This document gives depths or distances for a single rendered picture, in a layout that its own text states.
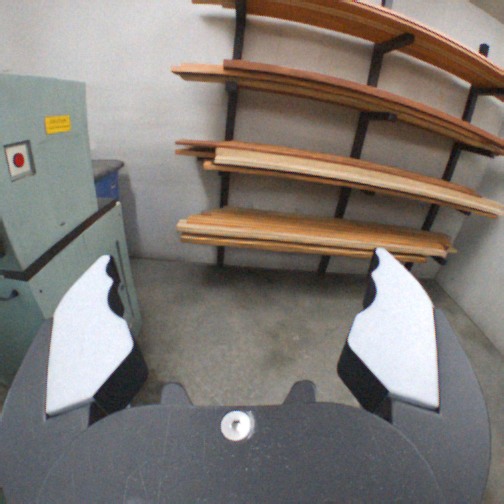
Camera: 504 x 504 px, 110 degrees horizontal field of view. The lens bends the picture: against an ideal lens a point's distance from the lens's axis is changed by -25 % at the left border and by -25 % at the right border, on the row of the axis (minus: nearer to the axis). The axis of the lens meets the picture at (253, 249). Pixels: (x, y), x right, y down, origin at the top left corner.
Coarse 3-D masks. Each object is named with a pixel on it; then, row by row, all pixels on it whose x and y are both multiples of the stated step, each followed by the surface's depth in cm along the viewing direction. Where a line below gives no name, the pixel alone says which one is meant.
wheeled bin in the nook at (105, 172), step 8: (96, 160) 150; (104, 160) 151; (112, 160) 155; (96, 168) 132; (104, 168) 137; (112, 168) 144; (120, 168) 160; (96, 176) 125; (104, 176) 135; (112, 176) 154; (96, 184) 133; (104, 184) 144; (112, 184) 156; (96, 192) 135; (104, 192) 146; (112, 192) 159
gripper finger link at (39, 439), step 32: (32, 352) 6; (32, 384) 5; (32, 416) 4; (64, 416) 4; (96, 416) 5; (0, 448) 3; (32, 448) 3; (64, 448) 4; (0, 480) 3; (32, 480) 3
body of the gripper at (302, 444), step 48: (96, 432) 4; (144, 432) 4; (192, 432) 4; (240, 432) 4; (288, 432) 4; (336, 432) 4; (384, 432) 4; (48, 480) 3; (96, 480) 3; (144, 480) 3; (192, 480) 3; (240, 480) 3; (288, 480) 3; (336, 480) 3; (384, 480) 3; (432, 480) 3
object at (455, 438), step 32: (448, 352) 5; (448, 384) 5; (384, 416) 5; (416, 416) 4; (448, 416) 4; (480, 416) 4; (448, 448) 3; (480, 448) 3; (448, 480) 3; (480, 480) 3
